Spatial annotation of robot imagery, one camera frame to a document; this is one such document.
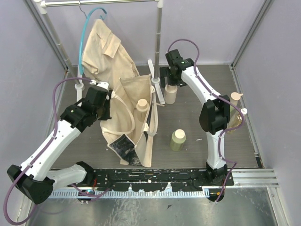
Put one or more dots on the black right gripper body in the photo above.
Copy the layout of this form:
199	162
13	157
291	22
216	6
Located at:
175	80

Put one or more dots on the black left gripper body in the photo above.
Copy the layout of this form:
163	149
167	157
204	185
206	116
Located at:
106	108

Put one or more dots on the beige labelled bottle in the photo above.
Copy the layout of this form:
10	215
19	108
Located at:
142	108

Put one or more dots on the cream canvas tote bag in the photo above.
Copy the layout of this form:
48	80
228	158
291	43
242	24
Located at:
130	139

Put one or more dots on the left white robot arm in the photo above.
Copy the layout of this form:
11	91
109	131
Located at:
33	177

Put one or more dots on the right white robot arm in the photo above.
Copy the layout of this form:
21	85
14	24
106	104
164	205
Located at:
215	112

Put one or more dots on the beige hanging shirt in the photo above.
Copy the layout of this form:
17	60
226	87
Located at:
104	57

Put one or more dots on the green bottle beige cap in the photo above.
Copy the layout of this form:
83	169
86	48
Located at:
178	139

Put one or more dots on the green flip-cap bottle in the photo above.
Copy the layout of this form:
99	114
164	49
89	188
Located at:
234	99

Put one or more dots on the amber clear bottle white cap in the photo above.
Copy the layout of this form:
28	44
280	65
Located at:
236	118

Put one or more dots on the teal clothes hanger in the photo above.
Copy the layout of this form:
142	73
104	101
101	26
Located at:
88	16

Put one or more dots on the white metal clothes rack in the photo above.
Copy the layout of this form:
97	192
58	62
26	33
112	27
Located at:
154	69

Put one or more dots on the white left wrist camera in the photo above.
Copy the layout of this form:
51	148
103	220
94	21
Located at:
100	86

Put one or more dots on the aluminium frame rail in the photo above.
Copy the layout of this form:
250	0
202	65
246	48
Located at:
238	178

